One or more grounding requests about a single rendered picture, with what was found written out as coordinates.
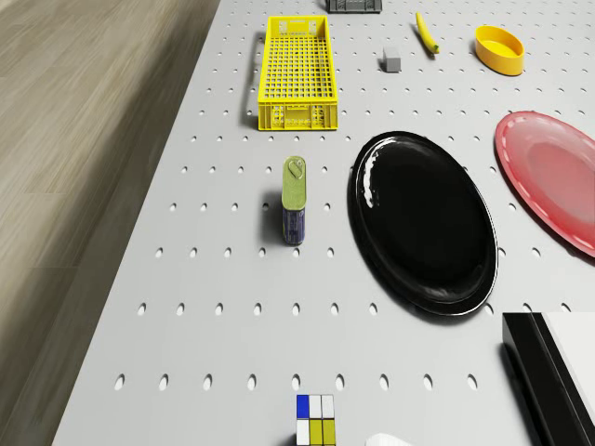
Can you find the black stove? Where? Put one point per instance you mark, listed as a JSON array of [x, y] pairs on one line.
[[534, 362]]

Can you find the black plate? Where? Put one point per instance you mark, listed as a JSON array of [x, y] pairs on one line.
[[423, 223]]

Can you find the puzzle cube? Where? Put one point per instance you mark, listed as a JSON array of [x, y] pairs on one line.
[[316, 420]]

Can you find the flat-sided can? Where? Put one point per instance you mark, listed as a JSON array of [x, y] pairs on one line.
[[294, 195]]

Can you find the grey cube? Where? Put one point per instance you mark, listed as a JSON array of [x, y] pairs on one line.
[[392, 61]]

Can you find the yellow basket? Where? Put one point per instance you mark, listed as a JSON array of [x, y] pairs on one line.
[[297, 118]]

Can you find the banana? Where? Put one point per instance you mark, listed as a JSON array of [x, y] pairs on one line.
[[426, 35]]

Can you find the dark grey basket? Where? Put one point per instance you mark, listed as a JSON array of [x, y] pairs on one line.
[[353, 6]]

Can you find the yellow bowl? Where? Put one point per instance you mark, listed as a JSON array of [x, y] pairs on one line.
[[499, 59]]

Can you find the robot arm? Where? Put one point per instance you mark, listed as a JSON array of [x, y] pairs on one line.
[[388, 440]]

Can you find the red plate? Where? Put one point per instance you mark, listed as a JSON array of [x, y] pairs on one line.
[[553, 181]]

